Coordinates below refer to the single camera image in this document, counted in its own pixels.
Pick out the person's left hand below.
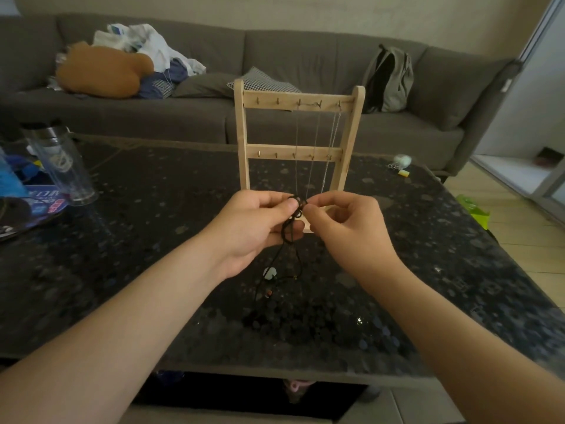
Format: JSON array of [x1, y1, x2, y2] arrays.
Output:
[[196, 190, 306, 281]]

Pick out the person's right hand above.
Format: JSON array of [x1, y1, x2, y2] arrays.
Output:
[[302, 191, 407, 296]]

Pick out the black cord necklace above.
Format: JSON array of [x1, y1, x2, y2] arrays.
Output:
[[251, 194, 310, 310]]

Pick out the silver chain necklace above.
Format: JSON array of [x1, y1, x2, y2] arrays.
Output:
[[320, 102, 343, 194]]

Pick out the wooden jewelry stand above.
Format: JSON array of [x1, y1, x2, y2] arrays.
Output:
[[233, 79, 367, 234]]

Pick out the silver pendant necklace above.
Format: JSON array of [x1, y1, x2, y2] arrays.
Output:
[[293, 100, 323, 199]]

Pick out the person's right forearm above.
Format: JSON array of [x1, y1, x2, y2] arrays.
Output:
[[370, 267, 565, 424]]

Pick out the person's left forearm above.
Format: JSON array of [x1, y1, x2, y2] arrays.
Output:
[[0, 236, 228, 424]]

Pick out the green bag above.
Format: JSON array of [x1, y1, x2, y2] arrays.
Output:
[[456, 194, 491, 230]]

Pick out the checkered pillow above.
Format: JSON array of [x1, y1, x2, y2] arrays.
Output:
[[226, 67, 303, 94]]

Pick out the grey flat cushion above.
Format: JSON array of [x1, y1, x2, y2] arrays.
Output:
[[172, 73, 237, 99]]

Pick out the grey backpack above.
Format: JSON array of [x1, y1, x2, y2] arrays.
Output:
[[361, 44, 415, 114]]

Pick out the pink item under table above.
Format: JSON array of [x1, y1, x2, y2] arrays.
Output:
[[283, 379, 317, 403]]

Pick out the blue cloth item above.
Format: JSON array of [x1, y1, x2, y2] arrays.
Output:
[[155, 370, 186, 387]]

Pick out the blue crumpled garment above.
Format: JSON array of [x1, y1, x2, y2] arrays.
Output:
[[138, 59, 190, 101]]

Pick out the grey fabric sofa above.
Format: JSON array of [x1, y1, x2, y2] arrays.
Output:
[[0, 12, 524, 177]]

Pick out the clear plastic tumbler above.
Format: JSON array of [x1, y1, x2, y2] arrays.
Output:
[[21, 121, 99, 207]]

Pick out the blue printed packet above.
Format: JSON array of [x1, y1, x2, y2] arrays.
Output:
[[0, 156, 71, 239]]

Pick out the white crumpled garment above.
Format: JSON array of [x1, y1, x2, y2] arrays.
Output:
[[91, 23, 207, 78]]

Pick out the dark shoe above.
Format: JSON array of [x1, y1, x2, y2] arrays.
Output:
[[534, 147, 565, 168]]

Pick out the brown plush toy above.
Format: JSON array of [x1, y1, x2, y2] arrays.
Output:
[[55, 41, 155, 100]]

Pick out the sliding glass door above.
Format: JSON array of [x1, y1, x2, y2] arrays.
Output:
[[470, 0, 565, 224]]

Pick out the blue plastic bottle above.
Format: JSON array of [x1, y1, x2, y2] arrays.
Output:
[[0, 147, 28, 198]]

